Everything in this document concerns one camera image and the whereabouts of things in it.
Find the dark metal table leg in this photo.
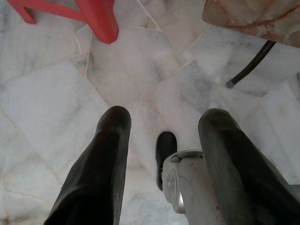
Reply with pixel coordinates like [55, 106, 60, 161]
[225, 40, 276, 90]

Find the marble table top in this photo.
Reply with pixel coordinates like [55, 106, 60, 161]
[202, 0, 300, 50]

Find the red plastic stool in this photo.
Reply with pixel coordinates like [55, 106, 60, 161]
[7, 0, 120, 45]

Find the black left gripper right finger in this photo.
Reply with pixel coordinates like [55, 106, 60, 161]
[198, 108, 300, 225]

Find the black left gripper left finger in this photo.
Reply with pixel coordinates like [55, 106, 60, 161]
[43, 105, 132, 225]

